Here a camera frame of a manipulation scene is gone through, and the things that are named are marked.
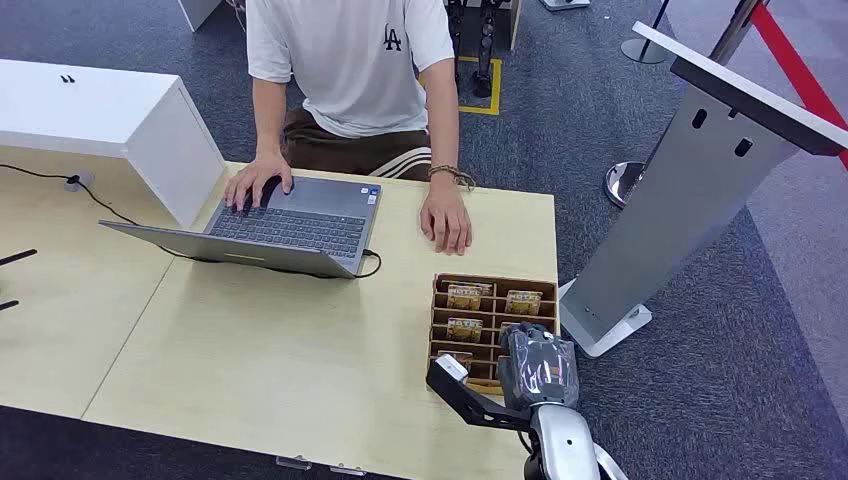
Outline red barrier belt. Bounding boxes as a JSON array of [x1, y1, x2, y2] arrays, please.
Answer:
[[748, 0, 848, 172]]

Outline chrome stanchion base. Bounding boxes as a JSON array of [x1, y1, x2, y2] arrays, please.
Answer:
[[603, 160, 648, 211]]

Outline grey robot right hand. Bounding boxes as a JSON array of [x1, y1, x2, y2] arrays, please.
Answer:
[[496, 321, 582, 411]]

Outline grey laptop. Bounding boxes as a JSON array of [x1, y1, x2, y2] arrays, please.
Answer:
[[97, 174, 384, 280]]

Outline chrome stanchion pole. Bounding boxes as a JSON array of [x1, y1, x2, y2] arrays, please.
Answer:
[[707, 0, 764, 67]]

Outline white furniture panel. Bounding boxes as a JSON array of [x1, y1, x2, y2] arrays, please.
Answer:
[[176, 0, 224, 34]]

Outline person's left hand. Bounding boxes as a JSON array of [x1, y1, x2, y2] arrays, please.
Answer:
[[419, 180, 474, 258]]

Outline black laptop cable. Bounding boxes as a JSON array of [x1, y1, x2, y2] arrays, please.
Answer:
[[0, 162, 384, 281]]

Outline person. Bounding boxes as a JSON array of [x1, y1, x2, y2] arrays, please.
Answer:
[[245, 0, 456, 182]]

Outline person's right hand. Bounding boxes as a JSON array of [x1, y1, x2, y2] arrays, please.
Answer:
[[223, 154, 295, 214]]

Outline brown wooden card holder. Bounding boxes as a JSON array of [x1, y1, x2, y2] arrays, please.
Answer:
[[426, 272, 560, 397]]

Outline white box cabinet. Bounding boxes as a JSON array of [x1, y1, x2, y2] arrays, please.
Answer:
[[0, 58, 228, 231]]

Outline grey white kiosk stand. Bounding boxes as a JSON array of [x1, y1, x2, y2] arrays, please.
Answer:
[[557, 20, 848, 360]]

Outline braided wrist bracelet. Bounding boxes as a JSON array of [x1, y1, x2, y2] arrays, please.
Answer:
[[427, 164, 478, 192]]

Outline grey stanchion with base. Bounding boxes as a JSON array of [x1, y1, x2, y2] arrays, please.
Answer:
[[619, 0, 672, 66]]

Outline black machine stand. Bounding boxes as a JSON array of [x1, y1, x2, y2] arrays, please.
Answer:
[[445, 0, 513, 100]]

